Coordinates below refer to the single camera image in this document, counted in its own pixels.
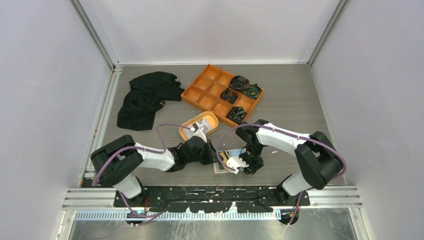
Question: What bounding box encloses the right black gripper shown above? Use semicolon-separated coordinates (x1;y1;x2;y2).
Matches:
236;143;264;175

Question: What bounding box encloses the beige card holder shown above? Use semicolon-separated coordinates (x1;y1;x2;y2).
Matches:
213;148;249;175

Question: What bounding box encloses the yellow credit card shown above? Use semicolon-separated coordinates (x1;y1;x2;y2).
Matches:
217;150;230;165

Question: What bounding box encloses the black VIP credit card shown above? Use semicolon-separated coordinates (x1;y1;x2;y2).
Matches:
213;162;229;174

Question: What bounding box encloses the orange oval tray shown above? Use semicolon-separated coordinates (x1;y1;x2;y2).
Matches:
178;111;219;141

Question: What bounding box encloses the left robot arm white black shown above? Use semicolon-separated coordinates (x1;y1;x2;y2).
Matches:
90;135;218;207

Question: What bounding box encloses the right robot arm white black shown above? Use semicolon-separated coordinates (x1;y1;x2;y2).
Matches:
235;119;346;206

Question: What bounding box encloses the right credit card in tray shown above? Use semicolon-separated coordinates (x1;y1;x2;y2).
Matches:
190;118;212;132

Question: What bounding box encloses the green yellow rolled tie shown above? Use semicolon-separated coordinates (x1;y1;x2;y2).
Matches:
226;106;247;125

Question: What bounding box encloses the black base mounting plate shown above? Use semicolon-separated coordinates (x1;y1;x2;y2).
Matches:
129;185;298;213

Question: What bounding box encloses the orange compartment organizer box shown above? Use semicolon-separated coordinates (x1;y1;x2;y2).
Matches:
181;64;265;127

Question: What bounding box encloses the dark red rolled tie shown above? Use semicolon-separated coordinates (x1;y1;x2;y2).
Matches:
220;88;238;105

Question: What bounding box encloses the green patterned rolled tie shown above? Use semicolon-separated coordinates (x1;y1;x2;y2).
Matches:
243;83;263;100

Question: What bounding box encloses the dark brown rolled tie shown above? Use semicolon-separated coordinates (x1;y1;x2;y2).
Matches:
228;75;251;93

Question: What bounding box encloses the black cloth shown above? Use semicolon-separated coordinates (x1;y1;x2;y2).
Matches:
116;71;185;131

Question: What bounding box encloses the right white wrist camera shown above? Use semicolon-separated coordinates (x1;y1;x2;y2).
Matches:
226;156;249;175

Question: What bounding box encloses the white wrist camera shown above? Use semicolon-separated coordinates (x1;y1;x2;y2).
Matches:
193;127;208;143
226;156;249;175

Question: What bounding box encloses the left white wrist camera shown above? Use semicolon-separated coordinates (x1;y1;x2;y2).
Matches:
193;127;208;143

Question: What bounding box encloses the aluminium front frame rail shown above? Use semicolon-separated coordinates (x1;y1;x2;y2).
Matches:
62;186;363;222

